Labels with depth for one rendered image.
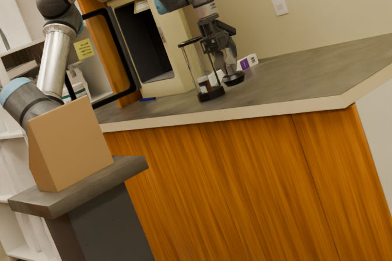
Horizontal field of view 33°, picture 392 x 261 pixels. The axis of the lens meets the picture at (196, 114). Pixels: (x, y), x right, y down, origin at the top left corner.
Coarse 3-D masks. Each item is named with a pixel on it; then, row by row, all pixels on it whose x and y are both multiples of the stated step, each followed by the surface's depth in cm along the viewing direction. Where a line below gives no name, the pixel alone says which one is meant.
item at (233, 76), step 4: (228, 68) 229; (228, 72) 229; (232, 72) 229; (236, 72) 230; (240, 72) 228; (244, 72) 229; (224, 76) 231; (228, 76) 228; (232, 76) 227; (236, 76) 226; (240, 76) 227; (224, 80) 228; (228, 80) 227; (232, 80) 227; (236, 80) 227; (240, 80) 228; (228, 84) 229; (232, 84) 228
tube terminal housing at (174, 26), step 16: (112, 0) 288; (128, 0) 279; (160, 16) 270; (176, 16) 275; (176, 32) 274; (176, 48) 274; (176, 64) 273; (176, 80) 277; (192, 80) 278; (144, 96) 299; (160, 96) 289
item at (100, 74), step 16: (96, 16) 288; (96, 32) 288; (80, 48) 284; (96, 48) 288; (112, 48) 291; (80, 64) 284; (96, 64) 288; (112, 64) 291; (80, 80) 284; (96, 80) 288; (112, 80) 291; (128, 80) 295; (80, 96) 284; (96, 96) 287
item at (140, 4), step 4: (136, 0) 281; (140, 0) 279; (144, 0) 278; (136, 4) 280; (140, 4) 279; (144, 4) 278; (148, 4) 277; (136, 8) 280; (140, 8) 279; (144, 8) 277; (148, 8) 277; (136, 12) 280
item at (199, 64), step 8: (192, 40) 232; (184, 48) 235; (192, 48) 234; (200, 48) 234; (184, 56) 237; (192, 56) 235; (200, 56) 234; (208, 56) 236; (192, 64) 236; (200, 64) 235; (208, 64) 236; (192, 72) 237; (200, 72) 236; (208, 72) 236; (200, 80) 236; (208, 80) 236; (216, 80) 238; (200, 88) 238; (208, 88) 237; (216, 88) 237
